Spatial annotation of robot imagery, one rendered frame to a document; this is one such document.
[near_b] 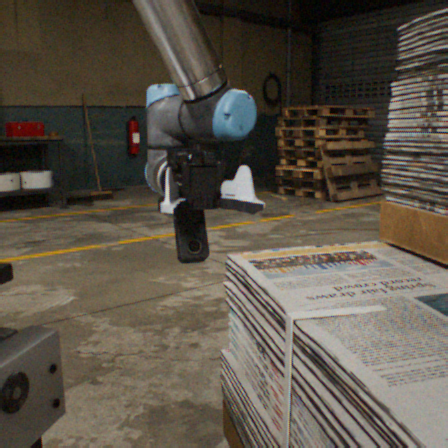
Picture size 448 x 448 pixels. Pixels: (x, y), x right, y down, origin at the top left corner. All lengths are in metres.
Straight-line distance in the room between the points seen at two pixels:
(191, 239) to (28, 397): 0.35
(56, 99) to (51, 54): 0.59
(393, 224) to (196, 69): 0.35
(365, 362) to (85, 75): 6.96
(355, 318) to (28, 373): 0.28
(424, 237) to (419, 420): 0.27
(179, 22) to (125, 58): 6.77
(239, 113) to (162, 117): 0.15
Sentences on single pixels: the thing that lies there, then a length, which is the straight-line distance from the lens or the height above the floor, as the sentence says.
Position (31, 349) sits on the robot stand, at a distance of 0.44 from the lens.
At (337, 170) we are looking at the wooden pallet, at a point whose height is 0.43.
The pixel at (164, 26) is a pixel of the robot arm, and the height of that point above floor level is 1.09.
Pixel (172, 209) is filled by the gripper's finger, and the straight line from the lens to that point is 0.55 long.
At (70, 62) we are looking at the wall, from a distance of 7.10.
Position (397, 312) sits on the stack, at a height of 0.83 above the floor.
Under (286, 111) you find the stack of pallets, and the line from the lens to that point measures 7.20.
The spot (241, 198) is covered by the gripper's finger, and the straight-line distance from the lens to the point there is 0.62.
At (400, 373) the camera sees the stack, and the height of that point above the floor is 0.83.
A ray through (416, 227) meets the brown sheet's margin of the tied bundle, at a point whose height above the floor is 0.86.
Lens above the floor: 0.95
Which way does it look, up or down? 11 degrees down
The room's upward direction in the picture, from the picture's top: straight up
